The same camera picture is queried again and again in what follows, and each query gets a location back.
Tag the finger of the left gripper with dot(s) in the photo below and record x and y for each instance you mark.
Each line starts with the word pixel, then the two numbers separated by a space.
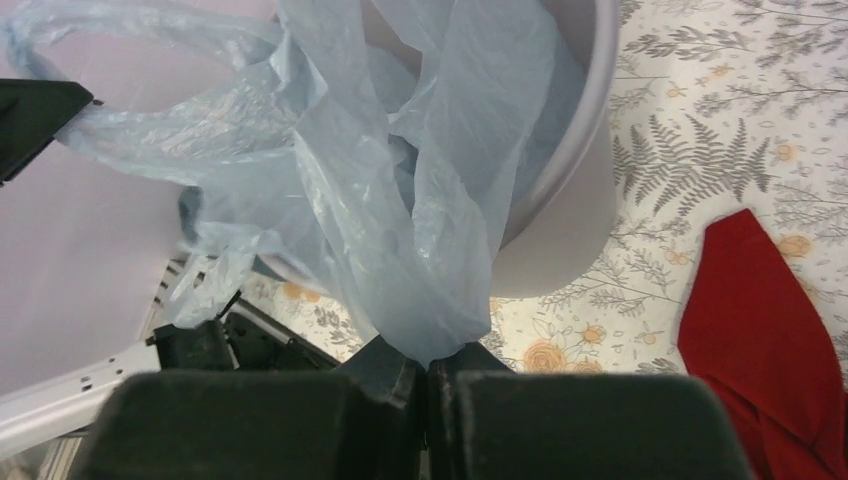
pixel 32 113

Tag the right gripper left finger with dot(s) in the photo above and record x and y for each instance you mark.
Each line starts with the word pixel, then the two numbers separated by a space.
pixel 356 421

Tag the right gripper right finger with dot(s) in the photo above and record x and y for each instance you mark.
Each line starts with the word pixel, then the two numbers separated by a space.
pixel 486 421

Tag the grey plastic trash bin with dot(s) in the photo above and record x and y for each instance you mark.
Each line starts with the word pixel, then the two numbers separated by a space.
pixel 570 199

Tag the light blue plastic trash bag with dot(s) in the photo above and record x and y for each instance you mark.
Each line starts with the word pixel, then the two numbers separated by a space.
pixel 234 145

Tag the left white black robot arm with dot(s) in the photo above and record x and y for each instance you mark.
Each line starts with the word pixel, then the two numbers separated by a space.
pixel 89 259

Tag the red cloth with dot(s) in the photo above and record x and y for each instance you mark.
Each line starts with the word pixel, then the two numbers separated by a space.
pixel 750 331

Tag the floral patterned table mat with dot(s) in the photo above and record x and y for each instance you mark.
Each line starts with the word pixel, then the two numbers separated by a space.
pixel 716 106

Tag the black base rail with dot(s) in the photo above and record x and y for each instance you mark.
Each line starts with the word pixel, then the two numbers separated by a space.
pixel 261 343

